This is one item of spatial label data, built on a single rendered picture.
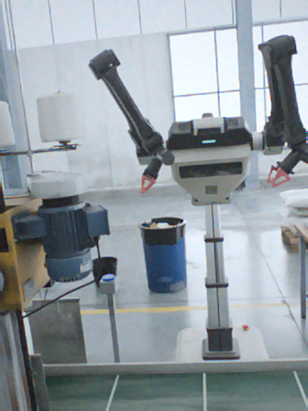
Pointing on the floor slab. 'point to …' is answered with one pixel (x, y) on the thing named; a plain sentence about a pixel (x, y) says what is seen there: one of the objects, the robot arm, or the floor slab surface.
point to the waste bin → (165, 253)
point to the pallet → (291, 238)
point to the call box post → (114, 327)
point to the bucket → (104, 268)
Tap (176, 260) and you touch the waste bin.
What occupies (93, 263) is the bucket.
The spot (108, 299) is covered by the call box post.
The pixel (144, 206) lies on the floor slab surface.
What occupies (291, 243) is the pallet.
